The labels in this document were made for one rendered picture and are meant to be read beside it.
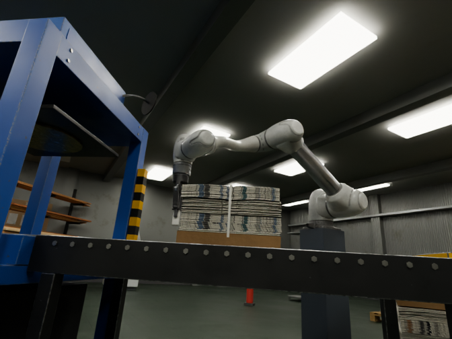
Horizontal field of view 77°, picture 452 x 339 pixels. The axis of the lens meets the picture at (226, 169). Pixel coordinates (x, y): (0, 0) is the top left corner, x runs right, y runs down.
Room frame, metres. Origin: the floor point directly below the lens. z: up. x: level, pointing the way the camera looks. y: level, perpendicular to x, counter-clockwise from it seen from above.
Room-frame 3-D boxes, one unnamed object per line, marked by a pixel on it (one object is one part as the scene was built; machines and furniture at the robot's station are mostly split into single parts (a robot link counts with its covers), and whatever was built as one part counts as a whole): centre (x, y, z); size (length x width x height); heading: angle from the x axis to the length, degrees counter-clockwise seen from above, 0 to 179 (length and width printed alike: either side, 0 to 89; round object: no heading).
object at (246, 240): (1.18, -0.15, 0.83); 0.29 x 0.16 x 0.04; 175
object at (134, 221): (1.72, 0.52, 1.05); 0.05 x 0.05 x 0.45; 81
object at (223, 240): (1.19, -0.04, 0.83); 0.28 x 0.06 x 0.04; 175
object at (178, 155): (1.32, 0.21, 1.27); 0.13 x 0.11 x 0.16; 32
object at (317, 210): (1.91, -0.67, 1.17); 0.18 x 0.16 x 0.22; 32
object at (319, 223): (1.91, -0.64, 1.03); 0.22 x 0.18 x 0.06; 119
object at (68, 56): (1.34, 0.94, 1.50); 0.94 x 0.68 x 0.10; 171
